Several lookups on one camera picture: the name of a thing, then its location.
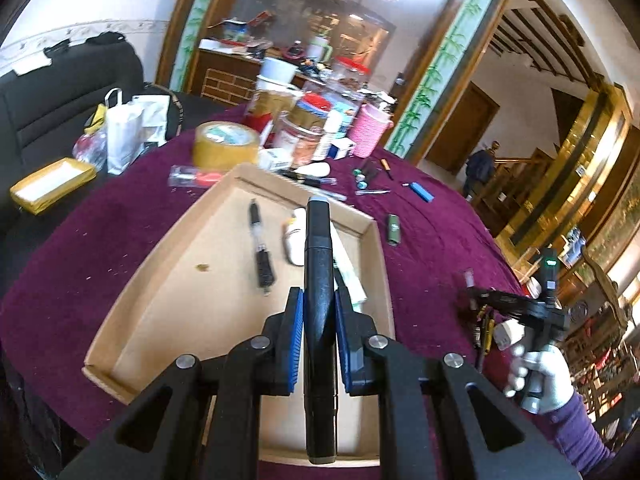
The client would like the person's right hand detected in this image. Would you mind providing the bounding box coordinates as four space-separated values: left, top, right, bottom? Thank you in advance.
502 344 575 415

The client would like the white stick with green print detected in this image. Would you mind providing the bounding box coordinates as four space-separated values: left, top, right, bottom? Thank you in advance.
327 232 368 307

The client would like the person's right forearm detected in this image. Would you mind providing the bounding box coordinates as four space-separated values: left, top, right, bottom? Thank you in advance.
542 392 613 476

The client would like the wooden counter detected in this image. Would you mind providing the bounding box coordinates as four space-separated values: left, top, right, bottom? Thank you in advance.
192 47 311 108

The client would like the dark blue jacket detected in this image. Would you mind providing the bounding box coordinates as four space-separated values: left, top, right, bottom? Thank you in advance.
462 149 496 200

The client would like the pink knitted jar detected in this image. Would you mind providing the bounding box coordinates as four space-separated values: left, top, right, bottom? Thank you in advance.
346 102 396 157

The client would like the brown packing tape roll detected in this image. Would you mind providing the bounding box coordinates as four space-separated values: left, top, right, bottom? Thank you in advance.
192 121 261 171

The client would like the wooden stair railing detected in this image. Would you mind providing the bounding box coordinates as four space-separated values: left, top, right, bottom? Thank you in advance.
470 142 556 231

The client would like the cardboard box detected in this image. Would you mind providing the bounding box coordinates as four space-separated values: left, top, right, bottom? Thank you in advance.
82 162 396 466

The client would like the white plastic jar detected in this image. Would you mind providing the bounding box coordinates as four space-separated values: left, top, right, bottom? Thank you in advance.
322 109 347 147

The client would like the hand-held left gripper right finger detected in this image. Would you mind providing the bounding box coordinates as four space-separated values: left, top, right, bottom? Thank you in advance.
334 287 583 480

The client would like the red lid yellow jar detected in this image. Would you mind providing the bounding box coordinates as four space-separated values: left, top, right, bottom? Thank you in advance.
291 92 333 128

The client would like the dark wooden chair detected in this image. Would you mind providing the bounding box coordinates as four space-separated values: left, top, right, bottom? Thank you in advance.
565 255 640 441

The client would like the white glue tube orange cap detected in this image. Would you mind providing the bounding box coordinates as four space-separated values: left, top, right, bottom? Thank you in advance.
282 208 308 267

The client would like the black marker grey cap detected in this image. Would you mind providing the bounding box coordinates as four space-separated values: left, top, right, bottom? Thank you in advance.
304 197 338 465

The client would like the black leather sofa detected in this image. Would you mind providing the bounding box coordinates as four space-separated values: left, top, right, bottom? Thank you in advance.
0 31 221 241

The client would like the bamboo painted panel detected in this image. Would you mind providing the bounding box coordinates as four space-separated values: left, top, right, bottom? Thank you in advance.
172 0 228 92
385 0 501 156

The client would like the blue label plastic jar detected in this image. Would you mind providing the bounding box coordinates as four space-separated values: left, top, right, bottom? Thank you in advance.
330 97 362 137

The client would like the small white barcode box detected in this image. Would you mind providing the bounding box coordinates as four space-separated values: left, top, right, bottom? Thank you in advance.
257 147 293 171

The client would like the clear red plastic bag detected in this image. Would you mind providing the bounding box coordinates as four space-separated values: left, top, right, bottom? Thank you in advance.
72 125 108 171

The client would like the clear packet red item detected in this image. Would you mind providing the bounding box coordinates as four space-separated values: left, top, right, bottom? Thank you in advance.
167 164 223 190

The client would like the white oval object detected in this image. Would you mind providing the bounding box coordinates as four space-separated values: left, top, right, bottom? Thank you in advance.
297 160 332 178

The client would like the white plastic pouch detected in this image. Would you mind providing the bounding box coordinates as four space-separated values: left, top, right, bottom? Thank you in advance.
132 95 171 146

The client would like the wooden door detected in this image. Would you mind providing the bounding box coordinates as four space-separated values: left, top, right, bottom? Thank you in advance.
425 82 501 176

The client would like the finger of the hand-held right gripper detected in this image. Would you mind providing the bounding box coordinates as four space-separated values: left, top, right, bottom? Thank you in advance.
466 286 528 313

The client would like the white plastic tub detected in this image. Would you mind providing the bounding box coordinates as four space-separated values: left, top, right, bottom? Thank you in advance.
260 56 299 86

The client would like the yellow black pen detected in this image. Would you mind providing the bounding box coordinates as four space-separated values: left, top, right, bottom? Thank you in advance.
472 310 496 372

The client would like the white wall charger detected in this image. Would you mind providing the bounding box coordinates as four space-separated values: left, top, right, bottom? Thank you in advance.
495 322 526 351

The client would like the yellow flat box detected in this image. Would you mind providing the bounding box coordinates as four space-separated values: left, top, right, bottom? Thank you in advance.
10 156 98 216

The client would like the white paper bag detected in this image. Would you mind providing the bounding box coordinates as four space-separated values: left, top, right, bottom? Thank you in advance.
102 87 146 176

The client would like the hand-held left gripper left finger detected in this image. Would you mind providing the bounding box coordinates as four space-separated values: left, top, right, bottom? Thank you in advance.
57 287 306 480

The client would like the red lid clear jar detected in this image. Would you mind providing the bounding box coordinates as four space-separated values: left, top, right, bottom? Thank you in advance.
330 57 373 93

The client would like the clear jar orange label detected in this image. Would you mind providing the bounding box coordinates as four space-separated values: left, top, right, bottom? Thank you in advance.
275 112 326 168

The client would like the black silver pen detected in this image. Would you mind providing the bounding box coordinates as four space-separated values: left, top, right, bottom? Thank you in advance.
280 170 336 186

